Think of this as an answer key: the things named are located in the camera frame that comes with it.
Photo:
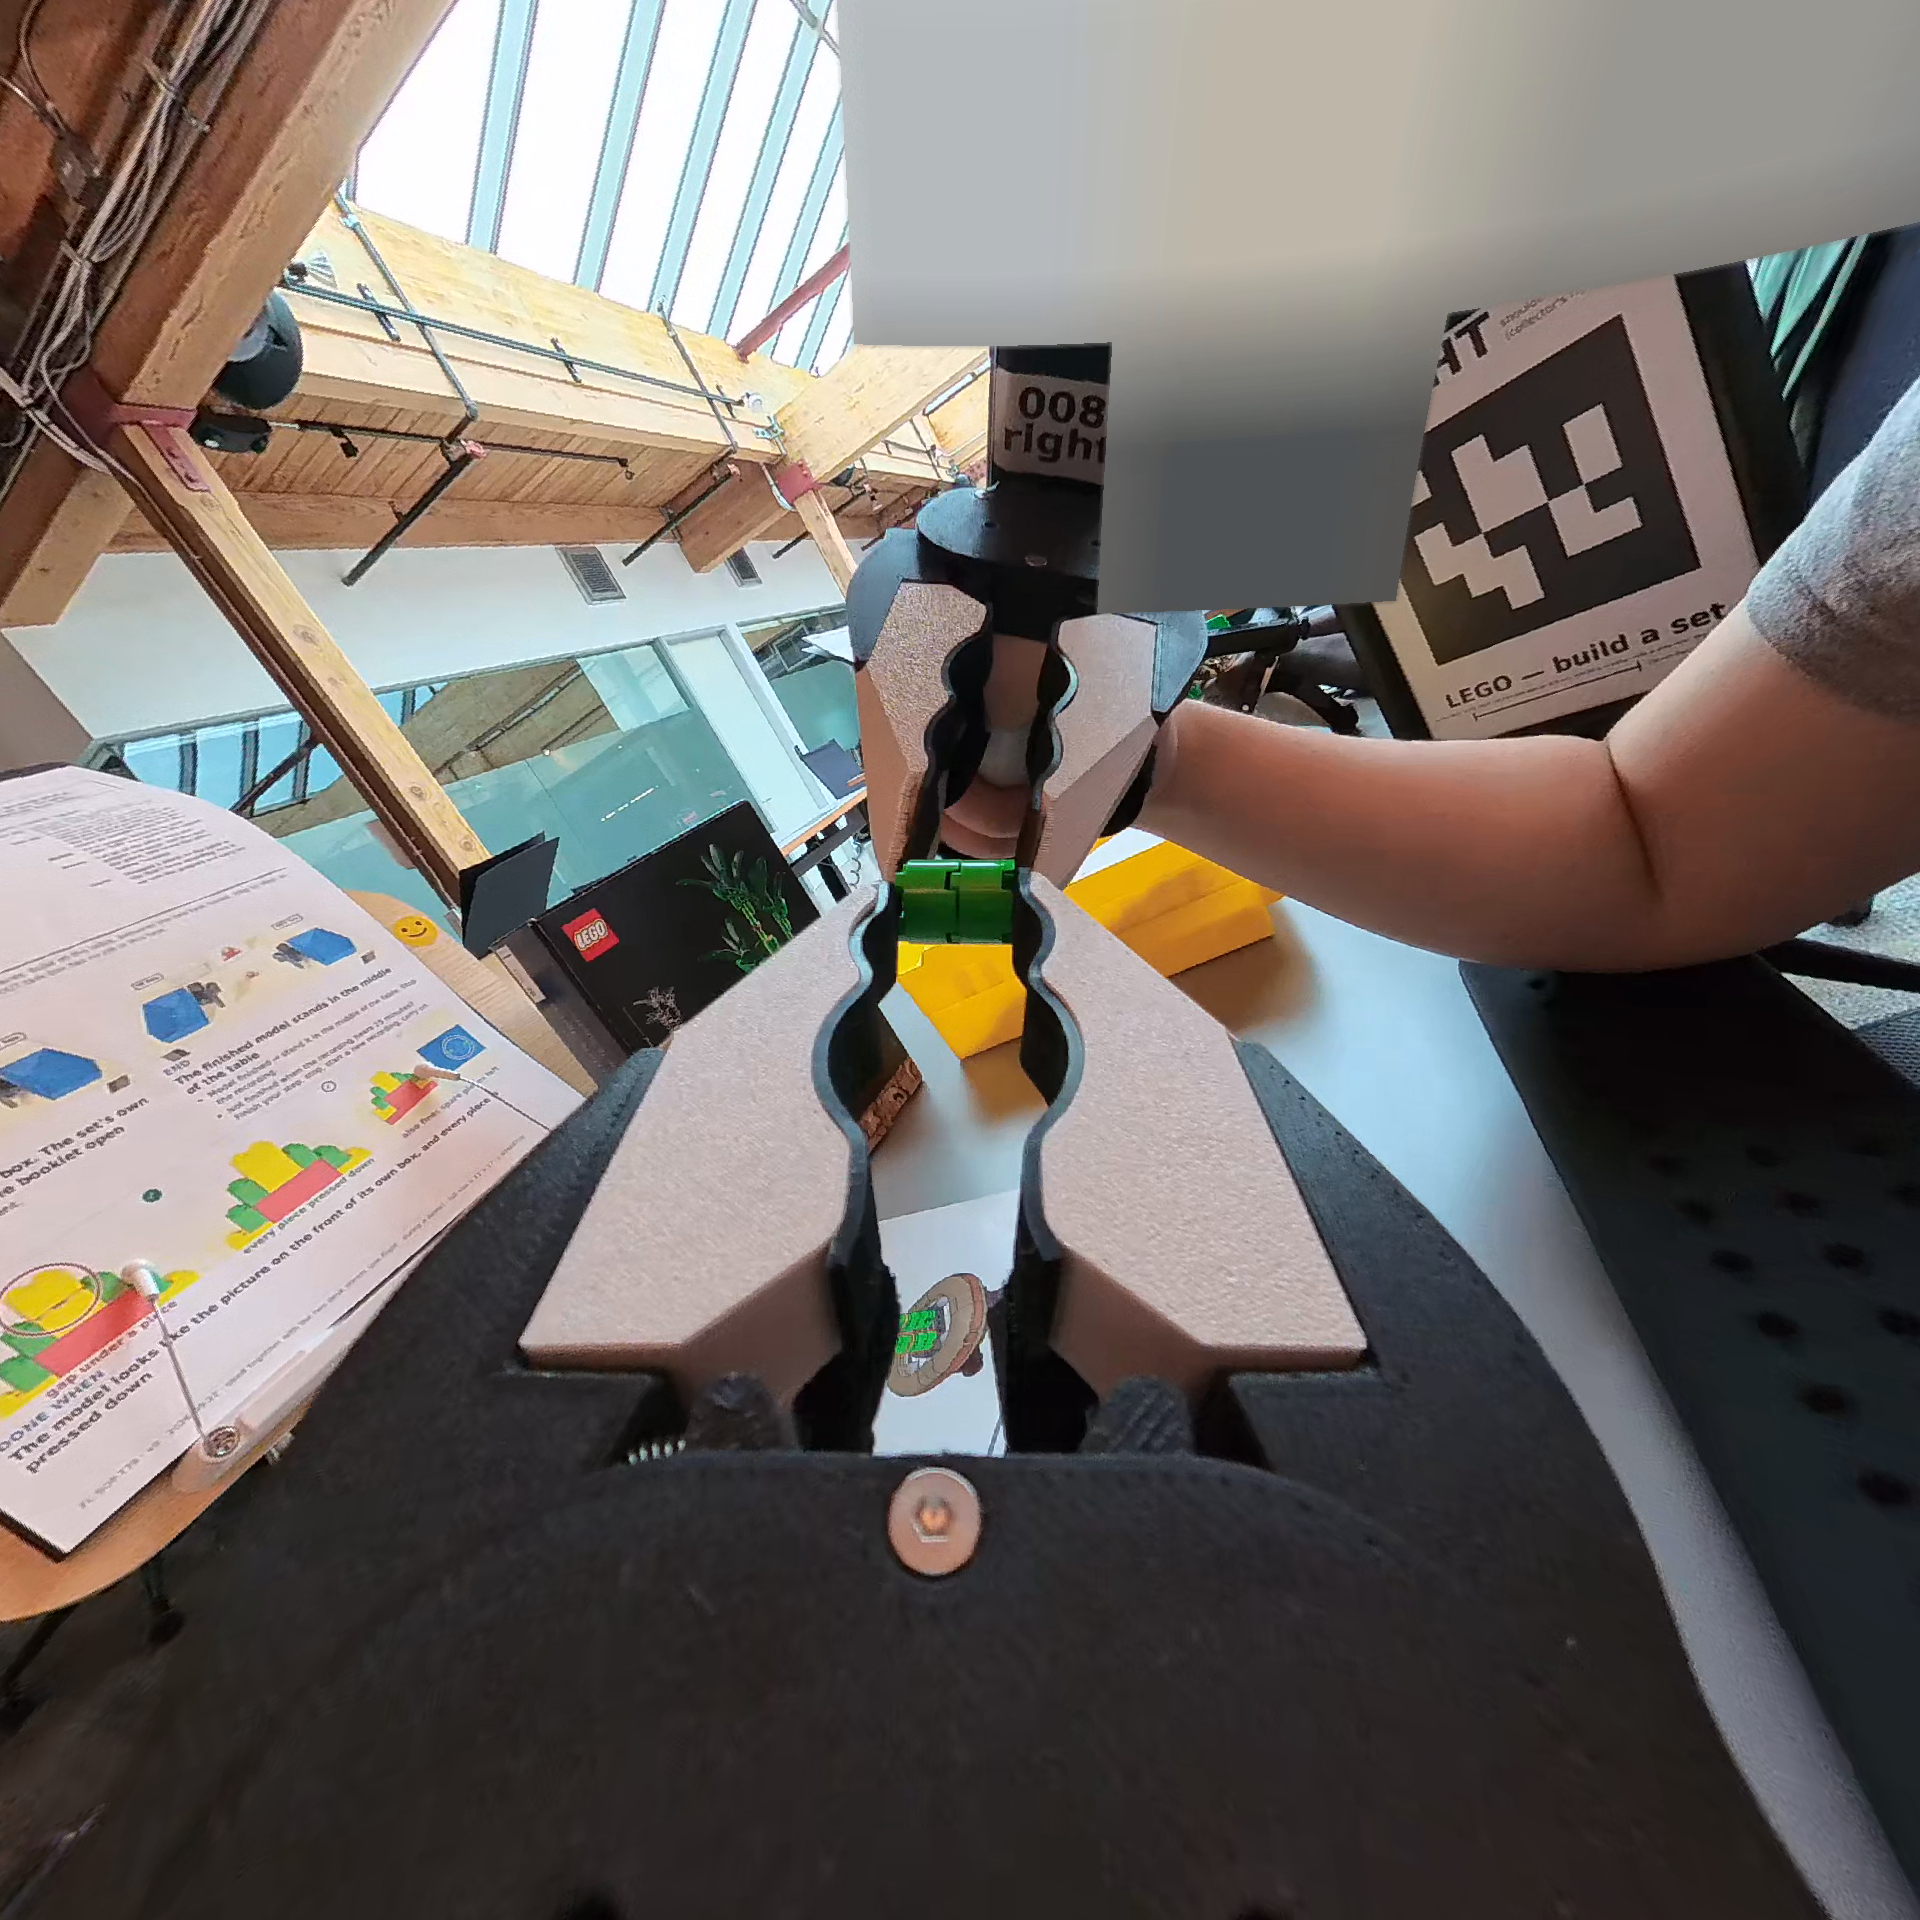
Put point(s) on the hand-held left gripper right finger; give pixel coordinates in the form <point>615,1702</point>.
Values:
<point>1184,1186</point>

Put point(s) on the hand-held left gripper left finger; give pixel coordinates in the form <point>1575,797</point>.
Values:
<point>704,1186</point>

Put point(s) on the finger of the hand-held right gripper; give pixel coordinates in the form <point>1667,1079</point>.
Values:
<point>909,706</point>
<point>1110,722</point>

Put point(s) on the green round brick stack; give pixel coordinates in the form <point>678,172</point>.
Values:
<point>960,901</point>

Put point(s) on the person's right forearm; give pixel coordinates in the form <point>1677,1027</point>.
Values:
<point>1500,810</point>

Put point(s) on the person's right hand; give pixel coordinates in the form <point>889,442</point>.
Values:
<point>1231,797</point>

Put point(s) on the yellow box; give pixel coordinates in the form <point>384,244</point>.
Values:
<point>1184,915</point>
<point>968,1005</point>

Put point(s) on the black toy brick box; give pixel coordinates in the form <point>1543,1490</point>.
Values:
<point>646,962</point>

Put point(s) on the building instruction booklet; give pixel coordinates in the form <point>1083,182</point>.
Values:
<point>937,1245</point>

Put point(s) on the black cardboard panel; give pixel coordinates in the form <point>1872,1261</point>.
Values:
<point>510,892</point>

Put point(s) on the yellow smiley sticker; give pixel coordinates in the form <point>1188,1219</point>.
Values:
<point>415,931</point>

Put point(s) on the printed instruction sheet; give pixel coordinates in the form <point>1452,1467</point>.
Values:
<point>224,1051</point>

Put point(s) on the black white tag poster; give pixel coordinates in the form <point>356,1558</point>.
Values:
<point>1560,495</point>

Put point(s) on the black ceiling spotlight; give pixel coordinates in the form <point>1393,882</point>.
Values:
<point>263,353</point>

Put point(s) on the grey t-shirt sleeve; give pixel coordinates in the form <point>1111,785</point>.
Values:
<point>1853,540</point>

